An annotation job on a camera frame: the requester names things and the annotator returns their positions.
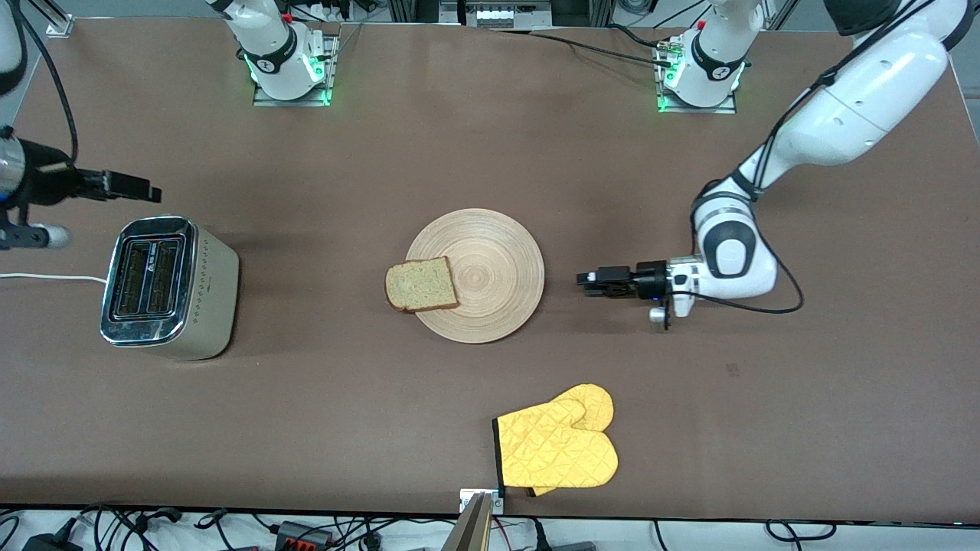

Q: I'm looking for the round wooden plate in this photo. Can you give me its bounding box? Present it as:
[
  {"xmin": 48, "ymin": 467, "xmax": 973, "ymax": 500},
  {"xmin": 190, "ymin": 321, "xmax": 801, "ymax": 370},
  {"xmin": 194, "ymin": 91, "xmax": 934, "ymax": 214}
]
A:
[{"xmin": 404, "ymin": 208, "xmax": 546, "ymax": 344}]

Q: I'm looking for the brown bread slice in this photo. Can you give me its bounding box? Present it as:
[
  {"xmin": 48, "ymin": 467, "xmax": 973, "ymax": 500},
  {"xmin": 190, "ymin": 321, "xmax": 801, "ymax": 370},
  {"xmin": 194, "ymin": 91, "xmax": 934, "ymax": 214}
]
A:
[{"xmin": 384, "ymin": 256, "xmax": 460, "ymax": 314}]

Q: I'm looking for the silver two-slot toaster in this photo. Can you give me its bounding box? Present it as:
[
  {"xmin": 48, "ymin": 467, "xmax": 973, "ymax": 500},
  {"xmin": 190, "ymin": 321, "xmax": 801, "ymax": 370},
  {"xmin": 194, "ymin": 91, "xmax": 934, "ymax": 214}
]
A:
[{"xmin": 100, "ymin": 216, "xmax": 240, "ymax": 361}]

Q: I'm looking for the yellow quilted oven mitt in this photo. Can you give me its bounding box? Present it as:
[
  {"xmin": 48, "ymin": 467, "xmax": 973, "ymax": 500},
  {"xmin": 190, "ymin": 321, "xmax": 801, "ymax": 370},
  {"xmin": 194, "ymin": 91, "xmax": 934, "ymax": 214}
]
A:
[{"xmin": 492, "ymin": 383, "xmax": 619, "ymax": 498}]

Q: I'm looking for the power strip with plugs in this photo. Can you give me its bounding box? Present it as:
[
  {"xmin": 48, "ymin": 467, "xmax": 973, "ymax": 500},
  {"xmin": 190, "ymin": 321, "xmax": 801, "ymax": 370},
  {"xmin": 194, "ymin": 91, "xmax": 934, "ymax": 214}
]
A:
[{"xmin": 287, "ymin": 0, "xmax": 361, "ymax": 24}]

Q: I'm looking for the aluminium profile bar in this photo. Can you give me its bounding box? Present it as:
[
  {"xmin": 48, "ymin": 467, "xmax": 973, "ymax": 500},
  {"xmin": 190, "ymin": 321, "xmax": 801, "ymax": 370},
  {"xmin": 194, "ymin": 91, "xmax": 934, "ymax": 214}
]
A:
[{"xmin": 443, "ymin": 492, "xmax": 495, "ymax": 551}]

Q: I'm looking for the white power strip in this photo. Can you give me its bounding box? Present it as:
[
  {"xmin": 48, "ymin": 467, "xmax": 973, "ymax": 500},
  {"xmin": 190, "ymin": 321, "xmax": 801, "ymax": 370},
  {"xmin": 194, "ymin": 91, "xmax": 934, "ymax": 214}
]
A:
[{"xmin": 458, "ymin": 0, "xmax": 554, "ymax": 30}]

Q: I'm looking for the black power adapter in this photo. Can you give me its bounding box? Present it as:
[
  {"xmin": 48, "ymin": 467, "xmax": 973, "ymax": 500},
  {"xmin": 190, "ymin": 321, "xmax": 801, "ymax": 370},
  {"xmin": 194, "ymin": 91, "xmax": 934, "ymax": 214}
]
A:
[{"xmin": 21, "ymin": 528, "xmax": 83, "ymax": 551}]

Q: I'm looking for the black orange connector block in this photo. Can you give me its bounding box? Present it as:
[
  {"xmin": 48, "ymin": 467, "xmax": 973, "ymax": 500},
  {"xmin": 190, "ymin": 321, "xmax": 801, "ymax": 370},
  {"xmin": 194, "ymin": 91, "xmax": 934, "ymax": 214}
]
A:
[{"xmin": 274, "ymin": 520, "xmax": 335, "ymax": 549}]

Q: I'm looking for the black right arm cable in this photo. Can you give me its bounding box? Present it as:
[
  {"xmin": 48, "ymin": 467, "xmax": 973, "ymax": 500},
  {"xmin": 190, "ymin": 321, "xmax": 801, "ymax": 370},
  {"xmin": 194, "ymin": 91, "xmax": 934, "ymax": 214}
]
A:
[{"xmin": 14, "ymin": 14, "xmax": 80, "ymax": 163}]

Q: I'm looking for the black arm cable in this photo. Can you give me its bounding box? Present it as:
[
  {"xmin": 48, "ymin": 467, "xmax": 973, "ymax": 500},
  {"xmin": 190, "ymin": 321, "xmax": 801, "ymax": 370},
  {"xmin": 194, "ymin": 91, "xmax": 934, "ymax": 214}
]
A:
[
  {"xmin": 14, "ymin": 14, "xmax": 80, "ymax": 163},
  {"xmin": 670, "ymin": 0, "xmax": 939, "ymax": 315}
]

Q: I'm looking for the white toaster power cord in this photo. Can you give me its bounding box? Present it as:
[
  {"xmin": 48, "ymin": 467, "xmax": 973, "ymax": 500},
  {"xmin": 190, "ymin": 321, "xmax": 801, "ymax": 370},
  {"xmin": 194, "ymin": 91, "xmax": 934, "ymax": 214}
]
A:
[{"xmin": 0, "ymin": 272, "xmax": 109, "ymax": 285}]

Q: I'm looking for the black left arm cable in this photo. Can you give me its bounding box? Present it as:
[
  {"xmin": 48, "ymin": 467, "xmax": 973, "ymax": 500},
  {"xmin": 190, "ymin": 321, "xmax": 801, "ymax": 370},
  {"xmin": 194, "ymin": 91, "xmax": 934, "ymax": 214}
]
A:
[{"xmin": 670, "ymin": 0, "xmax": 939, "ymax": 315}]

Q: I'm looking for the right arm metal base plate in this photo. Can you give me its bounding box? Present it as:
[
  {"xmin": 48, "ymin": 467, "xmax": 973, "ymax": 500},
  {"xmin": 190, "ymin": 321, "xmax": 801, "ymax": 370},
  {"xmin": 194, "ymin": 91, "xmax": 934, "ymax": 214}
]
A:
[{"xmin": 253, "ymin": 32, "xmax": 338, "ymax": 106}]

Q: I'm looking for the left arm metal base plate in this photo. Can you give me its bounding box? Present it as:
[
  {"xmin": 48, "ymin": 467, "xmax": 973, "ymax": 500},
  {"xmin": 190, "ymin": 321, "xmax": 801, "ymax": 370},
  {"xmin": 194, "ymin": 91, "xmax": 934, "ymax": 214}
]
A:
[{"xmin": 657, "ymin": 37, "xmax": 738, "ymax": 115}]

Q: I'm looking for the long black table cable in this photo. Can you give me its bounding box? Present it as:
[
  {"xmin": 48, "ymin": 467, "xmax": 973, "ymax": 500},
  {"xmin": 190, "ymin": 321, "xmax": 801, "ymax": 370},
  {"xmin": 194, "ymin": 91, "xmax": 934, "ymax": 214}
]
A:
[{"xmin": 490, "ymin": 28, "xmax": 678, "ymax": 67}]

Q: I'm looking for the short black table cable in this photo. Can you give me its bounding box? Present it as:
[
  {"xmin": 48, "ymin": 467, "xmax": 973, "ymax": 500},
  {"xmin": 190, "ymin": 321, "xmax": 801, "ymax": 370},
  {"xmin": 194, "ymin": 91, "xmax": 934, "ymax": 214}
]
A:
[{"xmin": 607, "ymin": 23, "xmax": 675, "ymax": 51}]

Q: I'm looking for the silver mounting bracket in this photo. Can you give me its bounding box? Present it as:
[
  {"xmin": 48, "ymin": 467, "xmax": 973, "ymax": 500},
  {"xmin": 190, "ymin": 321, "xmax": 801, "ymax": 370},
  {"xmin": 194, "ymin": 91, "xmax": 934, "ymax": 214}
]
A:
[{"xmin": 459, "ymin": 488, "xmax": 505, "ymax": 514}]

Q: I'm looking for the black looped floor cable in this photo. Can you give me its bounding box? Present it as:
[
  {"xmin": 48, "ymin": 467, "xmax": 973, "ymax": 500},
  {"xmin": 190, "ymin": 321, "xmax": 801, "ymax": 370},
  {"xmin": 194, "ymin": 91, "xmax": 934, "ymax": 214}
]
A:
[{"xmin": 766, "ymin": 519, "xmax": 837, "ymax": 542}]

